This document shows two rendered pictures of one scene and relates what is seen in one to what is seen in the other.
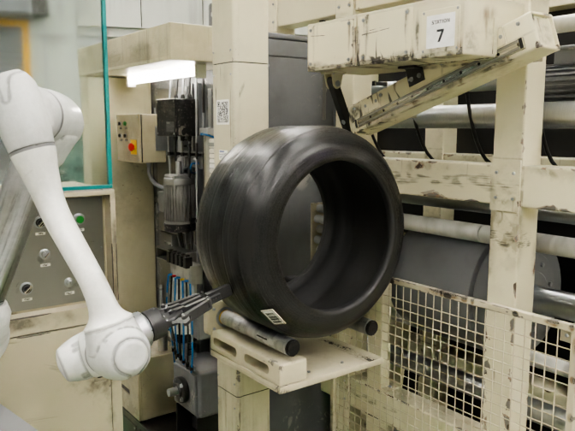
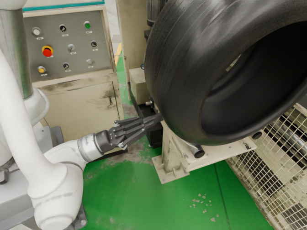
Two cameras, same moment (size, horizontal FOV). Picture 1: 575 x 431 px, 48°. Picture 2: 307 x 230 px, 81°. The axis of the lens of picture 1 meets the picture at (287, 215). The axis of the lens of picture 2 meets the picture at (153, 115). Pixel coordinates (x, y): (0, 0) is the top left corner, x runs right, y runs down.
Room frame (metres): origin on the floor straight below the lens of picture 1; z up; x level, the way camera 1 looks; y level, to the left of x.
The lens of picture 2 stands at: (1.16, 0.05, 1.52)
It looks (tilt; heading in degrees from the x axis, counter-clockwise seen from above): 45 degrees down; 17
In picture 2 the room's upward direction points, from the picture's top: straight up
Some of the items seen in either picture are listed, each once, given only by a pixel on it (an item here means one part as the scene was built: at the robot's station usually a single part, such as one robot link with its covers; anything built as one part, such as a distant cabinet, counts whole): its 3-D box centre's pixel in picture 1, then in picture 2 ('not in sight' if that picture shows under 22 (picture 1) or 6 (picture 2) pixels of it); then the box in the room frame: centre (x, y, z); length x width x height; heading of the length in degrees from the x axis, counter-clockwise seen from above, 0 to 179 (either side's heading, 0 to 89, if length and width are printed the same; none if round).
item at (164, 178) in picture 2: not in sight; (170, 165); (2.00, 0.14, 0.02); 0.27 x 0.27 x 0.04; 36
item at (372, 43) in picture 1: (405, 41); not in sight; (1.88, -0.34, 1.71); 0.61 x 0.25 x 0.15; 36
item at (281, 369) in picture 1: (255, 352); (178, 132); (1.73, 0.09, 0.84); 0.36 x 0.09 x 0.06; 36
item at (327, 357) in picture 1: (295, 355); (203, 129); (1.81, -0.02, 0.80); 0.37 x 0.36 x 0.02; 126
